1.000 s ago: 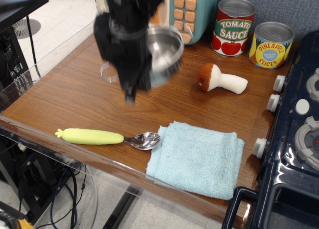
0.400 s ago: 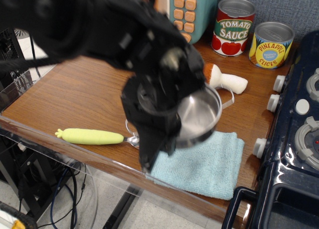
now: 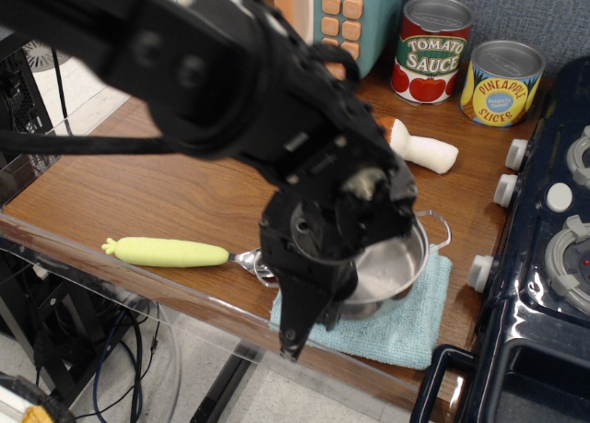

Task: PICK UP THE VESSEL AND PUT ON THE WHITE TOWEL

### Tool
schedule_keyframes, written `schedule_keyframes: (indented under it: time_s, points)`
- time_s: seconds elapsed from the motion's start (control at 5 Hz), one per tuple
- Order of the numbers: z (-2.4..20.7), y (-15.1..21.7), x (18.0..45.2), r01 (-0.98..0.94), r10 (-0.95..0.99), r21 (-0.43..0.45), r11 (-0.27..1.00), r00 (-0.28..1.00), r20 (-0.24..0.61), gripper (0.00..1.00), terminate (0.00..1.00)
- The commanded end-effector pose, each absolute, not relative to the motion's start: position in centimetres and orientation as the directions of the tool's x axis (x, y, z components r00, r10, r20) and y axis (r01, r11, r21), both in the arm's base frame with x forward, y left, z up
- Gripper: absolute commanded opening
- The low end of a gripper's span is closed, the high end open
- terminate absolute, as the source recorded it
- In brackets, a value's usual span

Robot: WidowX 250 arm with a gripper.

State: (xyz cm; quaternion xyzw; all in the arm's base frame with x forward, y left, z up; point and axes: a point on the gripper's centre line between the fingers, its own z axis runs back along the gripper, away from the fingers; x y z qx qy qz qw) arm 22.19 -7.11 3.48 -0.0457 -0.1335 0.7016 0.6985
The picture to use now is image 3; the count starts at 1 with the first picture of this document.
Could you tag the black equipment rack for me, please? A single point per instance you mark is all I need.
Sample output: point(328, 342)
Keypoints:
point(22, 108)

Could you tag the white stove knob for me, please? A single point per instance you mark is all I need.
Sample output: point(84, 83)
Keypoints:
point(479, 272)
point(516, 154)
point(505, 189)

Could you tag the white stove knob top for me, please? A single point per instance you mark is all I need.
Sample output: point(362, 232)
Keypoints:
point(516, 154)

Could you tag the dark blue toy stove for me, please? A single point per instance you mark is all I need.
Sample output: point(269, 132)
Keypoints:
point(531, 361)

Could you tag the small steel pot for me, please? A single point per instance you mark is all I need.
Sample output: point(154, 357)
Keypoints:
point(387, 271)

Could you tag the tomato sauce can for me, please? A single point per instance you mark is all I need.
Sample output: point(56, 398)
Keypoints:
point(430, 48)

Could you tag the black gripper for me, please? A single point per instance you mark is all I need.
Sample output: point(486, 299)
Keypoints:
point(315, 249)

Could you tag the light blue folded towel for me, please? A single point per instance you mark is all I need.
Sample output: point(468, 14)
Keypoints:
point(405, 336)

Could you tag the clear acrylic table guard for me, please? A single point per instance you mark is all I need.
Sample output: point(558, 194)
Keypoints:
point(65, 215)

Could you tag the white stove knob bottom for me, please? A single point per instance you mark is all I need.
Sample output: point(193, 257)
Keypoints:
point(479, 272)

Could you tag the black table leg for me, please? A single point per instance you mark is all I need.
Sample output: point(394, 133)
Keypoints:
point(226, 384)

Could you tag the pineapple slices can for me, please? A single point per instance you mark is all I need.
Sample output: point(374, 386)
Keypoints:
point(501, 82)

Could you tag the white stove knob middle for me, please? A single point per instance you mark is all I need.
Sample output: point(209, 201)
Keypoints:
point(505, 189)

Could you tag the spoon with yellow-green handle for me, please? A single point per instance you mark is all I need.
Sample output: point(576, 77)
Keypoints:
point(169, 253)

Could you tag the teal toy microwave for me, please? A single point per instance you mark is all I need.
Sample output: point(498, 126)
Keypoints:
point(362, 28)

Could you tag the plush brown mushroom toy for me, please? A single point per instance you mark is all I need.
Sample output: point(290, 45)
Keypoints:
point(429, 153)

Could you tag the yellow object bottom corner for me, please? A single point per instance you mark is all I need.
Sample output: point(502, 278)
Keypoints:
point(36, 414)

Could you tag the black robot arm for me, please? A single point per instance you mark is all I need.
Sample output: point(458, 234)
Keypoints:
point(232, 78)

